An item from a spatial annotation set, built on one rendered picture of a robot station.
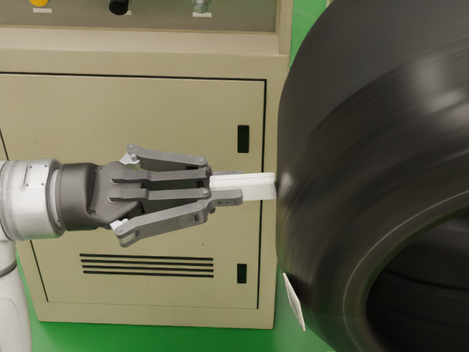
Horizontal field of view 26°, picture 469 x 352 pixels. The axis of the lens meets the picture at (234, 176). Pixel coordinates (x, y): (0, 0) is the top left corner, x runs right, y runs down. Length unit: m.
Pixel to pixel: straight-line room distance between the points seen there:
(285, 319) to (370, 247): 1.44
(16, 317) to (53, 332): 1.24
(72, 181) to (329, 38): 0.31
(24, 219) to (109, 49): 0.62
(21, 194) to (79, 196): 0.06
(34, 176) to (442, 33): 0.46
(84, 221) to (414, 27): 0.41
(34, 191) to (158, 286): 1.15
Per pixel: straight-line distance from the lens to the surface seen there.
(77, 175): 1.11
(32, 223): 1.12
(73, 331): 2.41
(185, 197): 1.09
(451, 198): 0.91
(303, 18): 3.04
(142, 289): 2.25
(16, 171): 1.13
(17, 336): 1.19
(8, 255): 1.17
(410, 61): 0.93
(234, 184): 1.09
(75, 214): 1.11
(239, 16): 1.67
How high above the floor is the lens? 2.08
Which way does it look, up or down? 52 degrees down
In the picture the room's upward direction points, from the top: straight up
